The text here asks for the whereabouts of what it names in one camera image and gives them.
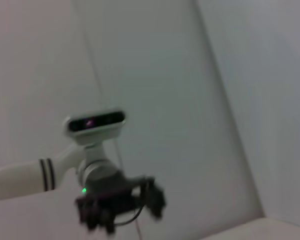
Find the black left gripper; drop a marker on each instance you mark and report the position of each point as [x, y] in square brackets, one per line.
[110, 200]

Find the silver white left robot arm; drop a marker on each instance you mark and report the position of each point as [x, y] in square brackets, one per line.
[15, 180]

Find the left camera mount bracket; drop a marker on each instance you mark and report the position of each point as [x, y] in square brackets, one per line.
[95, 152]

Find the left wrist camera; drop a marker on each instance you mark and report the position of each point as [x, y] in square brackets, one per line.
[95, 125]

